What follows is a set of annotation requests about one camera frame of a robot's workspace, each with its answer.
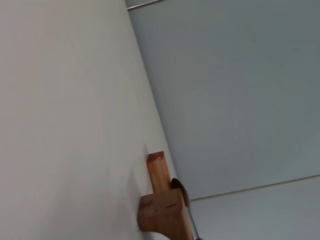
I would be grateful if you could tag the flat orange wooden block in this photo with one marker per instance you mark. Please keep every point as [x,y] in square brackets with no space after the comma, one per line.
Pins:
[157,172]

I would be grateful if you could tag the arched brown wooden block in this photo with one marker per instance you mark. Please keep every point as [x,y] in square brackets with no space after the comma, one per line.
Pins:
[160,212]

